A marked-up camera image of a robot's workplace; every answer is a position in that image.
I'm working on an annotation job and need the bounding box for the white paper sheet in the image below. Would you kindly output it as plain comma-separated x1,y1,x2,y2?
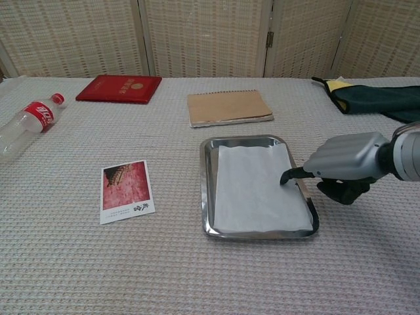
213,146,312,235

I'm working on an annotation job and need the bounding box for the empty cola plastic bottle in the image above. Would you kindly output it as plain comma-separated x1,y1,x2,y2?
0,93,66,163

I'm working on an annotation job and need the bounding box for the silver metal tray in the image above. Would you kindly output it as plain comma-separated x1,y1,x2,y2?
199,133,321,240

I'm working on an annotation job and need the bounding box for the white waffle tablecloth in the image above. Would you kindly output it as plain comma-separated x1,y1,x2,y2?
0,75,420,315

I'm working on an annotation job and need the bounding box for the red certificate booklet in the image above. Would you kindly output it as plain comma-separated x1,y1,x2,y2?
75,74,163,105

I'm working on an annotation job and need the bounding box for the red photo postcard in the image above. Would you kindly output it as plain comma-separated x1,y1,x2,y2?
99,159,156,225

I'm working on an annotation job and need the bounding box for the dark green yellow cloth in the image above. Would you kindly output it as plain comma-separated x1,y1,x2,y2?
310,75,420,125

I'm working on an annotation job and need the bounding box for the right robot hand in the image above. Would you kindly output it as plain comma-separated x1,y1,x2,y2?
279,131,390,207

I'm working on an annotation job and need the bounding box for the woven folding screen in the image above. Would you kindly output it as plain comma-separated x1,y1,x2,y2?
0,0,420,79

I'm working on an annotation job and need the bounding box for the brown spiral notebook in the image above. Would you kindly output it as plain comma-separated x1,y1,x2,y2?
186,89,275,128

